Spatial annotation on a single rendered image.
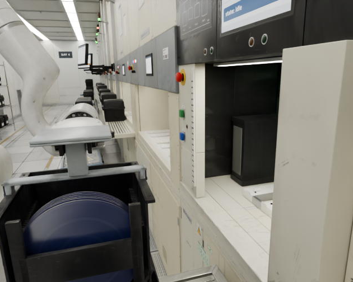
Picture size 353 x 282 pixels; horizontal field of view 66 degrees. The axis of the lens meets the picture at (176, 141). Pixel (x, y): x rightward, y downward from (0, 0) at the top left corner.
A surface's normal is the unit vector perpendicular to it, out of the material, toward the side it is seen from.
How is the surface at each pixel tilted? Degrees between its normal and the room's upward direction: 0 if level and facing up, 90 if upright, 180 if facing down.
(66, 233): 91
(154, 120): 90
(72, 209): 91
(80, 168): 90
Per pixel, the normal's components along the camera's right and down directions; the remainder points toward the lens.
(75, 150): 0.28, 0.23
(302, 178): -0.96, 0.09
